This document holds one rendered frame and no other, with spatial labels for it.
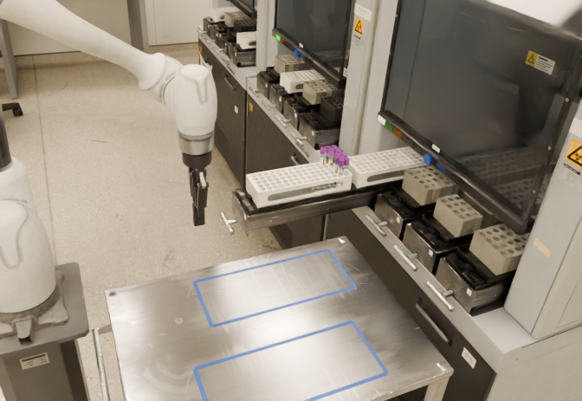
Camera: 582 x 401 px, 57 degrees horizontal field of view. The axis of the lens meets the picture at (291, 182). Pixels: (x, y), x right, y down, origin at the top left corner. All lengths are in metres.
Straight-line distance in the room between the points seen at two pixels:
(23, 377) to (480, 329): 1.08
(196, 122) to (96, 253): 1.49
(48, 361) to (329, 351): 0.69
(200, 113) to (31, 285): 0.53
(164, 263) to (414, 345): 1.61
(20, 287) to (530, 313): 1.14
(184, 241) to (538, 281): 1.78
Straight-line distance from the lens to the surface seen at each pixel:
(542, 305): 1.35
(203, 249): 2.63
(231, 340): 1.13
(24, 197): 1.44
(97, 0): 4.84
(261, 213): 1.48
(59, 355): 1.46
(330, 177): 1.56
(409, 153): 1.74
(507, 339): 1.38
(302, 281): 1.26
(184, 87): 1.27
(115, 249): 2.69
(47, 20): 1.14
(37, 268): 1.31
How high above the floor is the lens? 1.67
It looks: 32 degrees down
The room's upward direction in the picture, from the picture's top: 4 degrees clockwise
